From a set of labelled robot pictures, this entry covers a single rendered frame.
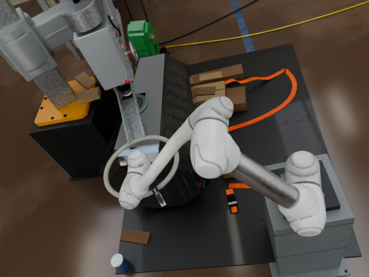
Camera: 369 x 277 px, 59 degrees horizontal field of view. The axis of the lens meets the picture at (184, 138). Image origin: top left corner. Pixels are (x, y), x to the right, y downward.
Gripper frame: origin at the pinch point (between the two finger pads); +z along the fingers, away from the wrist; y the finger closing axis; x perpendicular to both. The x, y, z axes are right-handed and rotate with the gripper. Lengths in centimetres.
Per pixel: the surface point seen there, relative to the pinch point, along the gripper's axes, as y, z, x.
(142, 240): 36, 80, 30
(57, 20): 135, -69, 1
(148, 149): 42.6, 1.0, -9.0
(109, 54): 71, -59, -16
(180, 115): 66, 8, -44
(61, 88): 136, -19, 27
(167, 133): 49, 2, -27
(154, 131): 53, -2, -19
